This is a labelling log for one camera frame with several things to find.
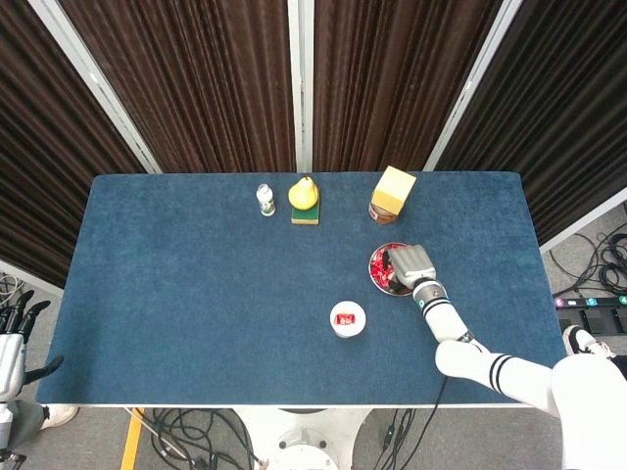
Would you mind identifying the grey floor cables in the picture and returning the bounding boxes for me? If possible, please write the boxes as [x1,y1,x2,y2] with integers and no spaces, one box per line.
[0,271,24,300]

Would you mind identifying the white paper cup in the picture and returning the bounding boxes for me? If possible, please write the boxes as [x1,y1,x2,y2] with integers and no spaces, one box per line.
[328,300,368,340]

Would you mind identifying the black cable with inline box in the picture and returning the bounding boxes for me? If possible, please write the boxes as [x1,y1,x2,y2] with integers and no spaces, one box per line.
[376,408,417,470]

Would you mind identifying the glass honey jar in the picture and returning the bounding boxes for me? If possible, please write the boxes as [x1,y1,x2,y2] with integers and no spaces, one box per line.
[367,190,401,227]

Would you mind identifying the brown pleated partition panel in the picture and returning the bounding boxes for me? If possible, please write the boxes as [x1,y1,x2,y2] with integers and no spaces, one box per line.
[0,0,148,290]
[57,0,298,174]
[434,0,627,246]
[313,0,505,172]

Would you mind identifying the yellow pear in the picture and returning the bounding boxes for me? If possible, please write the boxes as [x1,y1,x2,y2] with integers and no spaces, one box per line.
[287,174,321,212]

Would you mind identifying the green yellow scouring sponge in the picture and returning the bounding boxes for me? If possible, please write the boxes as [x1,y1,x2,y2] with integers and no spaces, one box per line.
[290,189,322,226]

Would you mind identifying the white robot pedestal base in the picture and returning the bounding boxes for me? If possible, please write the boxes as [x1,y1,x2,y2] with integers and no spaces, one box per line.
[229,406,376,470]

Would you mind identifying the black floor cable tangle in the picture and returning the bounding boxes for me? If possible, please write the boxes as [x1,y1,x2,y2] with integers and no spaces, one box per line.
[146,408,265,470]

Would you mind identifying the black coiled floor cables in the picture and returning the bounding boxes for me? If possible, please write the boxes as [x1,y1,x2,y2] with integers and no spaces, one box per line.
[548,229,627,298]

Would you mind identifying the white black sneaker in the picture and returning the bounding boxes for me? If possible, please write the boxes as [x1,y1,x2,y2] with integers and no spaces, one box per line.
[561,324,617,359]

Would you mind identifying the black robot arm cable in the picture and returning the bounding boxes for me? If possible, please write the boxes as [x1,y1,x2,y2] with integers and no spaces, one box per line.
[410,374,450,432]

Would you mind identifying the yellow floor tape strip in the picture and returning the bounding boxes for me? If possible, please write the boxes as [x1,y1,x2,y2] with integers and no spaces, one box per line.
[120,408,146,470]

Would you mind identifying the white table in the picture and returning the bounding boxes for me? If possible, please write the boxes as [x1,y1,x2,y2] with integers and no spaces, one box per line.
[48,401,535,410]

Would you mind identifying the black foot pedal board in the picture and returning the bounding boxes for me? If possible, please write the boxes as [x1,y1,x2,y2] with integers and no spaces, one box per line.
[552,293,627,344]

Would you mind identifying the yellow foam block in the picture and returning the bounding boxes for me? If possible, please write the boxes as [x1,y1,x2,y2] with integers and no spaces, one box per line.
[370,164,418,215]

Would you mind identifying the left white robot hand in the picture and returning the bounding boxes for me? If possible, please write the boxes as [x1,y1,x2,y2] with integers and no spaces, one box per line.
[0,288,66,405]

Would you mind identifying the white partition base rail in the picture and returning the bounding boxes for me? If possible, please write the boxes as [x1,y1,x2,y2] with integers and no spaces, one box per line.
[0,258,65,298]
[538,198,627,255]

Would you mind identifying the white partition post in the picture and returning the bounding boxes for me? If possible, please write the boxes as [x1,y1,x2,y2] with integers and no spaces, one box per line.
[286,0,315,173]
[26,0,164,175]
[422,0,521,172]

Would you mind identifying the small white drink bottle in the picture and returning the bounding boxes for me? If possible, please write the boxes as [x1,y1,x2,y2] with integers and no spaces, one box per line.
[255,183,277,217]

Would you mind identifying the blue table mat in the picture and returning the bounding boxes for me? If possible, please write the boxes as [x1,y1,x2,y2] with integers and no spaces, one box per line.
[36,171,577,407]

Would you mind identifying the plain white sneaker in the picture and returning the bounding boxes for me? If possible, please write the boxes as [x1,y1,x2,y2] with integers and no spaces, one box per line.
[37,404,79,432]

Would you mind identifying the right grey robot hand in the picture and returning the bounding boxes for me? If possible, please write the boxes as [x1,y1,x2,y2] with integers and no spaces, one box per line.
[379,243,439,297]

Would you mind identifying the round steel plate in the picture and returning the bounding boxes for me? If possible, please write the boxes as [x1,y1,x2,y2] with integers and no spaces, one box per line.
[367,241,428,298]

